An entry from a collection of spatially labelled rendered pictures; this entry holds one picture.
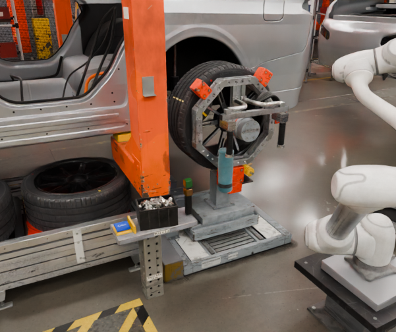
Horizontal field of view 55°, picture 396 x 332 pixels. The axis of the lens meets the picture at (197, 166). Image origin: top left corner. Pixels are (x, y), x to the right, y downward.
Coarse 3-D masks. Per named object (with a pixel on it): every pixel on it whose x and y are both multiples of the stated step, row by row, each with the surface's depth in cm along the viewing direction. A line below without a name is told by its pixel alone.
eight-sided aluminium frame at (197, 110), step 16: (224, 80) 213; (240, 80) 218; (256, 80) 222; (208, 96) 212; (192, 112) 217; (192, 128) 221; (272, 128) 240; (192, 144) 225; (256, 144) 245; (240, 160) 238
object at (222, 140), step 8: (248, 88) 240; (248, 96) 236; (256, 96) 240; (224, 104) 231; (248, 104) 255; (216, 112) 230; (208, 120) 232; (216, 120) 232; (256, 120) 250; (216, 128) 236; (208, 136) 236; (224, 136) 239; (216, 144) 263; (224, 144) 261; (240, 144) 253; (248, 144) 248; (216, 152) 242; (240, 152) 247
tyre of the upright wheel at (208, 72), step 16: (208, 64) 231; (224, 64) 226; (192, 80) 222; (208, 80) 218; (176, 96) 229; (192, 96) 217; (176, 112) 225; (176, 128) 228; (176, 144) 246; (208, 160) 238
